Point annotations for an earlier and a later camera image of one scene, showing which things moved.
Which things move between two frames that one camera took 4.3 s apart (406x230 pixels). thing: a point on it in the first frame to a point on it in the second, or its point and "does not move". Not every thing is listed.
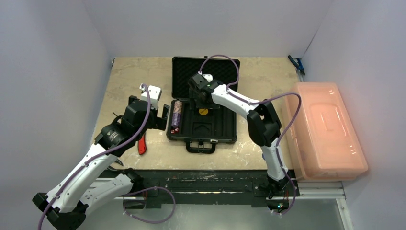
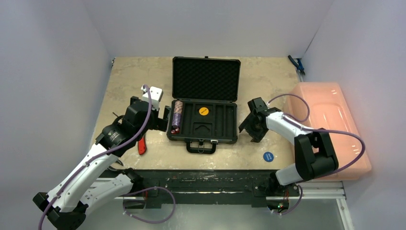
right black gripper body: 197,101 to 251,124
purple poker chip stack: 176,119 does not move
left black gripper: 155,123 does not move
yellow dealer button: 203,111 does not move
